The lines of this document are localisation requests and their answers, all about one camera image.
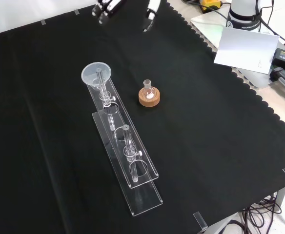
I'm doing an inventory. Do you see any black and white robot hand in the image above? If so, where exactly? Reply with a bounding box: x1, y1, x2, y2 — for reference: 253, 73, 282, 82
91, 0, 162, 33

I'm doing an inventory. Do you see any translucent white plastic funnel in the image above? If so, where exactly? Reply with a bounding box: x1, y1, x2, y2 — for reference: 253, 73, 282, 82
81, 61, 112, 98

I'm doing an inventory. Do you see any clear acrylic funnel stand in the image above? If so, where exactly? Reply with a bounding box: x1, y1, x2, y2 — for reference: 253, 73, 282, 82
84, 68, 164, 218

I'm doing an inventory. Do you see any small round-bottom glass flask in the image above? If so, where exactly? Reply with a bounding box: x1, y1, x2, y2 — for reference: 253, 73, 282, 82
142, 79, 156, 99

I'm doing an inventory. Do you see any yellow stop button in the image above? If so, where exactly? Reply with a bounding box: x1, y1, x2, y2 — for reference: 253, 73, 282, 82
200, 0, 223, 14

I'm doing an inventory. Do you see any black bench cloth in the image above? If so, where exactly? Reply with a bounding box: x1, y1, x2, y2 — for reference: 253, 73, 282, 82
0, 0, 285, 234

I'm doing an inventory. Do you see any black and grey clamp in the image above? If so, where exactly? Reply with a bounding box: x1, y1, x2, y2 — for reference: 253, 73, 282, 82
269, 67, 285, 95

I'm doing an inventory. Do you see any grey metal base plate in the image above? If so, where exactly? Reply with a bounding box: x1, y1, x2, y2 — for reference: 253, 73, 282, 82
190, 11, 276, 89

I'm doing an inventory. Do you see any brown cork ring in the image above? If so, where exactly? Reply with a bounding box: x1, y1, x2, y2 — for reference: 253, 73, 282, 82
138, 87, 162, 108

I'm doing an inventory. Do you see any black cable bundle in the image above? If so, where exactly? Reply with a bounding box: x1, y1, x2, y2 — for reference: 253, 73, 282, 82
239, 194, 285, 234

